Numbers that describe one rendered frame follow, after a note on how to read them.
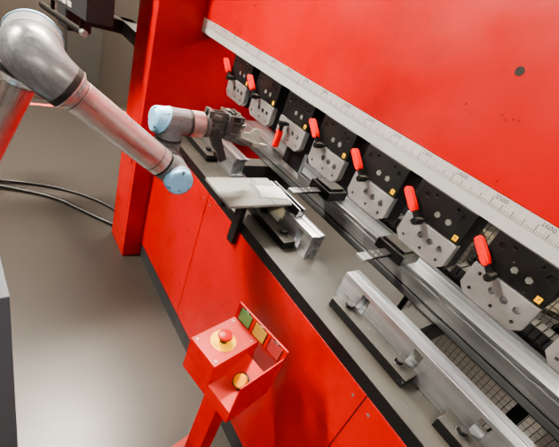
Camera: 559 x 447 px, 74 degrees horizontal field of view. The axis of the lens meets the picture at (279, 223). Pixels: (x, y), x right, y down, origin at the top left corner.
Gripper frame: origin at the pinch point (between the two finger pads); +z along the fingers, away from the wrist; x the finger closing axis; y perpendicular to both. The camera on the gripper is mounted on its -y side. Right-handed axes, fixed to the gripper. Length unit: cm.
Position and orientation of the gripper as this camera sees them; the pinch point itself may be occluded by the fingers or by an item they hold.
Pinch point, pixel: (255, 137)
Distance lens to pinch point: 126.6
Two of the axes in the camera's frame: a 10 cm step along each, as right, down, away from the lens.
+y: 3.4, -8.0, -4.9
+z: 7.8, -0.5, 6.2
